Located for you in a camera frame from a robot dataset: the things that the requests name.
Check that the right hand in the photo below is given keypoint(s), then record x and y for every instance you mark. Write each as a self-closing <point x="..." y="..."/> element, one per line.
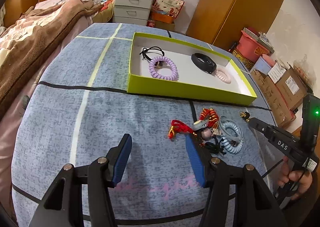
<point x="285" y="175"/>

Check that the large cardboard box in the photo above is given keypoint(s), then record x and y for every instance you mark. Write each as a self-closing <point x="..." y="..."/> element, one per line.
<point x="283" y="97"/>

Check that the red tassel ornament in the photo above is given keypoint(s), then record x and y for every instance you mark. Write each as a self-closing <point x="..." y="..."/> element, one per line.
<point x="178" y="127"/>

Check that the orange box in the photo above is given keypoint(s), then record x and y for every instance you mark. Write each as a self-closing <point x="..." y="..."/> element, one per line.
<point x="162" y="17"/>

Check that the blue plaid bedsheet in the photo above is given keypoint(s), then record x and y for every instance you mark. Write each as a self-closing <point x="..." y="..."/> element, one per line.
<point x="80" y="109"/>

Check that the black wristband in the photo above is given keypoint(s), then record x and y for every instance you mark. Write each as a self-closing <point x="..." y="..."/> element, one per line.
<point x="203" y="62"/>

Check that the grey three-drawer cabinet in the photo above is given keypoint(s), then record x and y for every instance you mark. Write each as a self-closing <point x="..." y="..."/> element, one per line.
<point x="132" y="11"/>

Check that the cola bottle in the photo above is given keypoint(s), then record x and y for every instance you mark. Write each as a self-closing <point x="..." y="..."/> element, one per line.
<point x="151" y="23"/>

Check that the red gold knot ornament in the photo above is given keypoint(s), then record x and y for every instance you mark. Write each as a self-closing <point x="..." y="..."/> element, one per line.
<point x="210" y="115"/>

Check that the yellow patterned box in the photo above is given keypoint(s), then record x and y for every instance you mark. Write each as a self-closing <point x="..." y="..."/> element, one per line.
<point x="247" y="63"/>

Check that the wooden wardrobe right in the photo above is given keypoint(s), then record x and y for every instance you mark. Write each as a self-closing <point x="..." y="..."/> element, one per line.
<point x="219" y="22"/>

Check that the brown blanket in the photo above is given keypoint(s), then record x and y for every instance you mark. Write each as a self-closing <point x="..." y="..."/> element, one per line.
<point x="27" y="44"/>

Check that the red white shopping bag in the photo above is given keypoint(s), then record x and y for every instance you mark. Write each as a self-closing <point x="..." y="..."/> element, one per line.
<point x="170" y="8"/>

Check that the gold black hair clip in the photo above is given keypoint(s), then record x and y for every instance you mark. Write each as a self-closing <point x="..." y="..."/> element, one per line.
<point x="245" y="116"/>

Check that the green white shallow box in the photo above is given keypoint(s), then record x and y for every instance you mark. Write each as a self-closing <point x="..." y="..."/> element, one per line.
<point x="162" y="66"/>

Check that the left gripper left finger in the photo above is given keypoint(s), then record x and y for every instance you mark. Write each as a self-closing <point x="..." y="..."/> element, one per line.
<point x="117" y="160"/>

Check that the pink plastic bin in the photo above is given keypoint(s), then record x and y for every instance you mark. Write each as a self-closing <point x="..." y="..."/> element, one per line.
<point x="250" y="48"/>

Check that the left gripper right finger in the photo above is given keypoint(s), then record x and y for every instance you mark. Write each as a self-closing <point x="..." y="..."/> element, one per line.
<point x="199" y="158"/>

